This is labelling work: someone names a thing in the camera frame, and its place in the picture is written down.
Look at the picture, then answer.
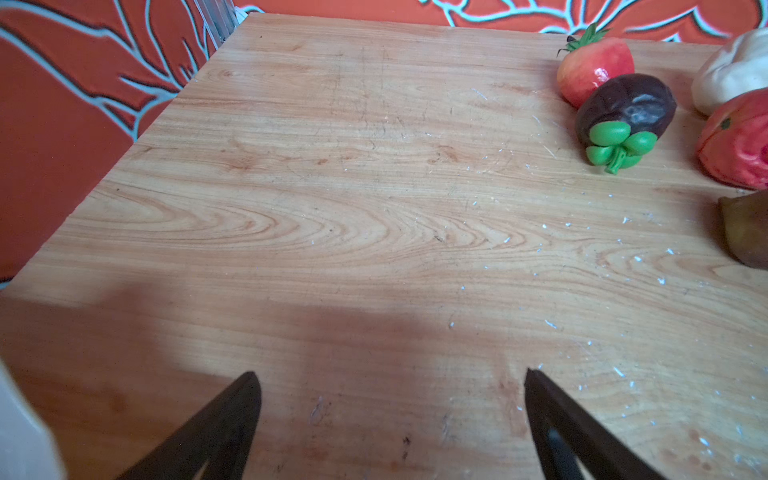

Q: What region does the brown fake passion fruit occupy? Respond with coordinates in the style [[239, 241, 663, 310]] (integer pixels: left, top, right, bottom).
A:
[[718, 190, 768, 270]]

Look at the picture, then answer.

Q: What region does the pink scalloped fruit bowl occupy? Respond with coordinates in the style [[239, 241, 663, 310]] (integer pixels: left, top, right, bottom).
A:
[[0, 362, 67, 479]]

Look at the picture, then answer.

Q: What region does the red fake apple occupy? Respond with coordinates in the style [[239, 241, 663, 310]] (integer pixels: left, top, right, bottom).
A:
[[696, 88, 767, 190]]

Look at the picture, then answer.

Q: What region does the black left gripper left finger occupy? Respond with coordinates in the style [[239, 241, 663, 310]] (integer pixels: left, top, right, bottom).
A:
[[119, 371, 262, 479]]

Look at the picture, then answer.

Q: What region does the white fake garlic bulb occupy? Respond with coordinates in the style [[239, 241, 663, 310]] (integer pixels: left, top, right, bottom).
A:
[[691, 27, 767, 116]]

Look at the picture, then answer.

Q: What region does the dark purple fake mangosteen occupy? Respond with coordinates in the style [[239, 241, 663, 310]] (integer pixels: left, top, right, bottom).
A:
[[575, 73, 677, 175]]

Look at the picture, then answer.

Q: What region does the red fake strawberry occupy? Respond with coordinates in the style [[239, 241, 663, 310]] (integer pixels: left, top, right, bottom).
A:
[[556, 23, 635, 109]]

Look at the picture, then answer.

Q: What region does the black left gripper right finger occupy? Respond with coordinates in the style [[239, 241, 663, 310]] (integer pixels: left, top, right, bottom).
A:
[[524, 369, 663, 479]]

